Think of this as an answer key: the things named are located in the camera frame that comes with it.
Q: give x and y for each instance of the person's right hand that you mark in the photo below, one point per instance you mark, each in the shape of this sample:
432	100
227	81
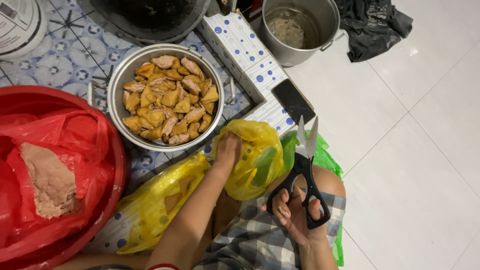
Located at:
296	227

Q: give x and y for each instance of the person's left hand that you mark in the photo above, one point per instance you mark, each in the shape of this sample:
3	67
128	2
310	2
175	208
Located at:
227	152

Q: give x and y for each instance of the person's left fingers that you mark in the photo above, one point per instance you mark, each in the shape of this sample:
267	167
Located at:
230	137

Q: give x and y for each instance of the small yellow plastic bag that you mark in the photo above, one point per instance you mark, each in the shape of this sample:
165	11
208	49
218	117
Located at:
258	157

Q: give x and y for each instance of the heap of stuffed fried tofu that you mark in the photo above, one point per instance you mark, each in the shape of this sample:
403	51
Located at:
170	99

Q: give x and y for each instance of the black smartphone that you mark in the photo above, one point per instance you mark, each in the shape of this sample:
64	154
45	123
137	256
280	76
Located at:
293	101

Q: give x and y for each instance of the blue-dotted tiled curb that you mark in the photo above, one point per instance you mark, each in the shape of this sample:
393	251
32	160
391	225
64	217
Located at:
240	41

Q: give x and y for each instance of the green plastic bag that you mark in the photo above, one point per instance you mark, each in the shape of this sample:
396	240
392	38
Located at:
327	157

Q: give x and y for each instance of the large yellow plastic bag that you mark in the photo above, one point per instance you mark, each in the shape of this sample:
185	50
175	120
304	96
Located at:
157	210

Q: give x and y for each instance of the plaid shorts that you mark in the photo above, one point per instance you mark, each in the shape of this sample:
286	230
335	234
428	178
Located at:
255	240

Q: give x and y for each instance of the person's right leg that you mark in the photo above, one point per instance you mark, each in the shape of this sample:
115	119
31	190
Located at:
330	182

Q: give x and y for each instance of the grey paste remains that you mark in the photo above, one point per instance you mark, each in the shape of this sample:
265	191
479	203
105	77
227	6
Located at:
287	32

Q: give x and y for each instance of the tall steel pot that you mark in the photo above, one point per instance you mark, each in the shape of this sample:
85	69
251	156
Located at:
318	33

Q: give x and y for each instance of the black wok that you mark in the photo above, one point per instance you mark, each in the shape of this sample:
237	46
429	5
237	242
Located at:
150	17

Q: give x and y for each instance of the red plastic bag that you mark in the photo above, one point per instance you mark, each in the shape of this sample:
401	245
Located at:
86	150

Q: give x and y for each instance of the black crumpled cloth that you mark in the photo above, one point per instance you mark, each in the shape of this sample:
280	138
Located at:
371	26

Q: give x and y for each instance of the lump of meat paste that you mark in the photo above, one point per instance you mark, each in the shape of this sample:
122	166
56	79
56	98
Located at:
50	180

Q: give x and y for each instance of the red plastic basin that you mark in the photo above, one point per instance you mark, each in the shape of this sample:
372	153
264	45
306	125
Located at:
41	96

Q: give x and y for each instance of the white plastic bucket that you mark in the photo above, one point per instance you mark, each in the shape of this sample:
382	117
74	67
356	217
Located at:
18	26

